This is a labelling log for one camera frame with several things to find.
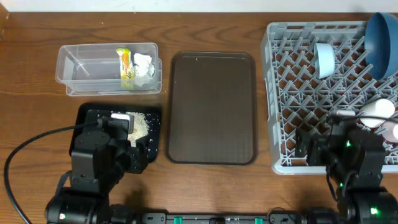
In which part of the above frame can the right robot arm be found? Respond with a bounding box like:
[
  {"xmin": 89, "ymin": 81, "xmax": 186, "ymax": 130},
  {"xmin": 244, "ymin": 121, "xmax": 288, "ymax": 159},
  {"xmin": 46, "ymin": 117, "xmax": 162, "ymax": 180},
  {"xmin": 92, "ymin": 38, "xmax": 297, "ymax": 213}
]
[{"xmin": 295, "ymin": 111, "xmax": 397, "ymax": 223}]

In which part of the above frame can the grey dishwasher rack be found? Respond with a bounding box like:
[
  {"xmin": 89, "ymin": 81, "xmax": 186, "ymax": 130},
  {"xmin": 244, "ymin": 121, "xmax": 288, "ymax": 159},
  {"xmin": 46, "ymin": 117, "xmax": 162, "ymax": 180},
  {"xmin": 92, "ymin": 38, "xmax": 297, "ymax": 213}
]
[{"xmin": 261, "ymin": 21, "xmax": 397, "ymax": 175}]

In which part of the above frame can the pale green cup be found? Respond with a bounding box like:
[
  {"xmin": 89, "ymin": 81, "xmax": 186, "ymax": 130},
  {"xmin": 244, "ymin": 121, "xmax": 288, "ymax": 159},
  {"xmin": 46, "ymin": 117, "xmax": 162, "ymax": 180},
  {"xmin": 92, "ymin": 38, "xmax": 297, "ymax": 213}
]
[{"xmin": 359, "ymin": 99, "xmax": 395, "ymax": 128}]

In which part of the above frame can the clear plastic waste bin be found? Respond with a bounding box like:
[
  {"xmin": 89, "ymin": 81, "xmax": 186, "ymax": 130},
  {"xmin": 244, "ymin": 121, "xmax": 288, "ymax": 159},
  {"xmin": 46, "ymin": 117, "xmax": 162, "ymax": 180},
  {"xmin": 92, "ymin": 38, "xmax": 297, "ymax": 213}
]
[{"xmin": 55, "ymin": 42, "xmax": 162, "ymax": 96}]

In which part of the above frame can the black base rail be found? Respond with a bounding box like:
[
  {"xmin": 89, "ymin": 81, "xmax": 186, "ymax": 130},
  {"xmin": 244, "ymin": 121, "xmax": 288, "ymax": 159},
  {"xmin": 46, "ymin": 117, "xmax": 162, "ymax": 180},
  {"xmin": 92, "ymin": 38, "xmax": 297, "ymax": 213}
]
[{"xmin": 108, "ymin": 203, "xmax": 343, "ymax": 224}]

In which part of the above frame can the pink cup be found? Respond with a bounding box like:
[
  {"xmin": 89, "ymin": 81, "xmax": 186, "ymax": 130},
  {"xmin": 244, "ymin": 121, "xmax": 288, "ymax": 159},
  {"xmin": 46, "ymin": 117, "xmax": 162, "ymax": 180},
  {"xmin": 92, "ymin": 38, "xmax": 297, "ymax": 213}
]
[{"xmin": 382, "ymin": 121, "xmax": 398, "ymax": 143}]

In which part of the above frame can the white paper napkin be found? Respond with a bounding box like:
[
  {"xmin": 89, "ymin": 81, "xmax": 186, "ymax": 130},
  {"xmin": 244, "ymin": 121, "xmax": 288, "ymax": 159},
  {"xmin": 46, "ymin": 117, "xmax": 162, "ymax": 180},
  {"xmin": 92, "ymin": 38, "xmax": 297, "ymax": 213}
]
[{"xmin": 133, "ymin": 53, "xmax": 155, "ymax": 86}]

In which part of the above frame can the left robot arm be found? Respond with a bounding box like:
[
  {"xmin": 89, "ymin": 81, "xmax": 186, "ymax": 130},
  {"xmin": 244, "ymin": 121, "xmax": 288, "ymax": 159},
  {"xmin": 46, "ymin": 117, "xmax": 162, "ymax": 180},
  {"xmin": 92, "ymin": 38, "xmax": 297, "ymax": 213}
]
[{"xmin": 45, "ymin": 118, "xmax": 150, "ymax": 224}]

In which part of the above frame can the yellow green snack wrapper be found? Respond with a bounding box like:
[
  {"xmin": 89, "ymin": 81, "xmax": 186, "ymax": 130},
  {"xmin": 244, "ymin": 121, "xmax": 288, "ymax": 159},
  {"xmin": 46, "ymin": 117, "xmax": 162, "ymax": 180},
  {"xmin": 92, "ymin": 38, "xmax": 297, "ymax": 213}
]
[{"xmin": 116, "ymin": 48, "xmax": 134, "ymax": 90}]

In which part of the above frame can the dark blue plate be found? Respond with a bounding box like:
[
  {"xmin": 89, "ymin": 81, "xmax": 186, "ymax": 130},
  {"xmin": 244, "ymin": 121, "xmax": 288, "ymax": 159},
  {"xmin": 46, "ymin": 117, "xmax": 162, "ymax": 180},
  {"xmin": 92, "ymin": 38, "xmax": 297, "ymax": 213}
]
[{"xmin": 364, "ymin": 12, "xmax": 397, "ymax": 80}]

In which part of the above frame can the light blue small bowl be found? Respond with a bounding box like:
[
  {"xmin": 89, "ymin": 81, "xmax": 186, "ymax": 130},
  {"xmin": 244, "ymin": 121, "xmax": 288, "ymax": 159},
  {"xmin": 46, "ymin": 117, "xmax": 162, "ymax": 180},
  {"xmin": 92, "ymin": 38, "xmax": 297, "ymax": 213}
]
[{"xmin": 314, "ymin": 43, "xmax": 335, "ymax": 79}]

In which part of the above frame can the brown serving tray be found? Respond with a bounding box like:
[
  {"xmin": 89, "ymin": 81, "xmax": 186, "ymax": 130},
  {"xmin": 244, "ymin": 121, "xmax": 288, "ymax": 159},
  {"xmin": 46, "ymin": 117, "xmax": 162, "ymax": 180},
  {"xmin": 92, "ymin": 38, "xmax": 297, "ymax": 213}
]
[{"xmin": 165, "ymin": 52, "xmax": 258, "ymax": 166}]

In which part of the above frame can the pile of rice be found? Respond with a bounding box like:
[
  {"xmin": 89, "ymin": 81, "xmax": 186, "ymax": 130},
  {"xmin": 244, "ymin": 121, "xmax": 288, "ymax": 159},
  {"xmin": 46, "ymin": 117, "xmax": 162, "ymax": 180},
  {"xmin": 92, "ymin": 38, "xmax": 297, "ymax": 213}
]
[{"xmin": 96, "ymin": 111, "xmax": 161, "ymax": 153}]

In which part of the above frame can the black waste tray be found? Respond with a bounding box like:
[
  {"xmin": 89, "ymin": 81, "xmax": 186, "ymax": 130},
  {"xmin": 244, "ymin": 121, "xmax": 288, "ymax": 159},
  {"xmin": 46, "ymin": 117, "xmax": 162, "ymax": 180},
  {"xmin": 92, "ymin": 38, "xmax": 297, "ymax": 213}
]
[{"xmin": 76, "ymin": 102, "xmax": 162, "ymax": 163}]

